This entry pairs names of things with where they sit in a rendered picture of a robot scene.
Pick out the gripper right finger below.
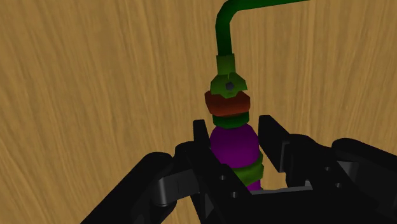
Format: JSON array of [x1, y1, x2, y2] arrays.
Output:
[[258, 115, 397, 220]]

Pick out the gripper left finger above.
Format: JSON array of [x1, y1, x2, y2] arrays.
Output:
[[80, 119, 253, 224]]

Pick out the green and purple spray bottle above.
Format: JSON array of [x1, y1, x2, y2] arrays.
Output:
[[204, 0, 311, 192]]

